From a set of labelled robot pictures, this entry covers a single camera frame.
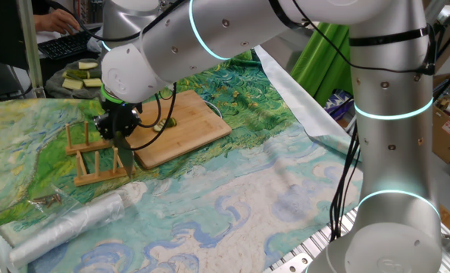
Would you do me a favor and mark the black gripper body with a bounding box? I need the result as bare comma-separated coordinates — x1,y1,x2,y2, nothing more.
102,99,139,140

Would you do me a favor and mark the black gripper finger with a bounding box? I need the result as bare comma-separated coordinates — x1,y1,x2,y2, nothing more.
93,115,111,140
131,105,144,128

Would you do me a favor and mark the steel cleaver knife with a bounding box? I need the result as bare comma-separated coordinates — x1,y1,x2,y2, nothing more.
113,132,136,180

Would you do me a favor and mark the plate of cucumber slices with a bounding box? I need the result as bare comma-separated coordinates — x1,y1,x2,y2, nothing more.
45,55,111,100

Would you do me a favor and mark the dark green cucumber piece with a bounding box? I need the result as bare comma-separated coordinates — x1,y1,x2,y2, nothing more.
66,69,103,80

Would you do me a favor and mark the bare person hand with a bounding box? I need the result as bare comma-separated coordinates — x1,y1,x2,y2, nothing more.
33,8,82,36

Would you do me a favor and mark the wooden peg rack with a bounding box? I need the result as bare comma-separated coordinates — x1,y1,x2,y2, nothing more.
64,121,137,187

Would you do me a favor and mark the wooden cutting board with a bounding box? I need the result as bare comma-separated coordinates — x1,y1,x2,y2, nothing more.
124,89,233,171

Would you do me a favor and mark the small bag of screws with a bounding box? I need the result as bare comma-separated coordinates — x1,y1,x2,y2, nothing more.
27,185,82,217

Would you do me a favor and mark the black keyboard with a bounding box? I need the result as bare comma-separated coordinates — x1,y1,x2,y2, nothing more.
37,27,102,61

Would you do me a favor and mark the white paper sheet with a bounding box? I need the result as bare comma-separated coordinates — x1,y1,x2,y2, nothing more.
35,31,59,44

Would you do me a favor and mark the clear plastic bag roll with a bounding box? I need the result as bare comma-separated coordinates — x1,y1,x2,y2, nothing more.
7,192,126,268

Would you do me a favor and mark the painted landscape tablecloth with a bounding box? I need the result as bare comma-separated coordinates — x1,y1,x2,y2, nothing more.
0,49,364,273

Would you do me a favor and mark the black computer monitor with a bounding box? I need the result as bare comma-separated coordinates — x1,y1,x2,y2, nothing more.
0,0,29,71

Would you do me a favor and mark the green curtain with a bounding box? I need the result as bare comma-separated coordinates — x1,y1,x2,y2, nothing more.
290,21,354,108

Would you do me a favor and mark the blue patterned bag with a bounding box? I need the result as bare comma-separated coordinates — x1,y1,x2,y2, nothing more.
325,89,355,121

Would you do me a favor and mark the aluminium frame post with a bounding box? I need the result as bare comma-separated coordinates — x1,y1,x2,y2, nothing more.
16,0,46,99
344,113,359,134

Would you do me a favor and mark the black cable bundle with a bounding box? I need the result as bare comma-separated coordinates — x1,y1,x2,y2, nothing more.
329,123,362,242

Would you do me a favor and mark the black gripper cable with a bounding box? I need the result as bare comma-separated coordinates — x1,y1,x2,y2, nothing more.
45,0,438,152

